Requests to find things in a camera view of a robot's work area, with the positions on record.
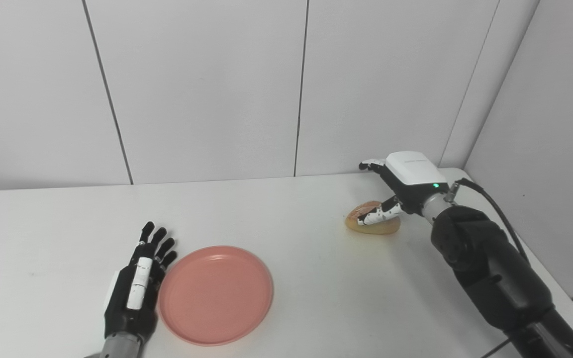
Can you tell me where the golden bread roll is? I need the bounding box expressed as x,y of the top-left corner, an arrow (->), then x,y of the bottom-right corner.
345,200 -> 401,235

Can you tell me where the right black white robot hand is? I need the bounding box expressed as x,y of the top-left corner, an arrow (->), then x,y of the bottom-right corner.
359,151 -> 451,227

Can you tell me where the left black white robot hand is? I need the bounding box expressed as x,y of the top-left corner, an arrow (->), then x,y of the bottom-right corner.
103,221 -> 178,345

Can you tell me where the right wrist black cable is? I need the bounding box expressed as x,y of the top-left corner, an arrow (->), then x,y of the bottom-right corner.
444,178 -> 531,265

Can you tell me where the pink round plate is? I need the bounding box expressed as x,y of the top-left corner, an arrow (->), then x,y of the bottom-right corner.
158,246 -> 274,347

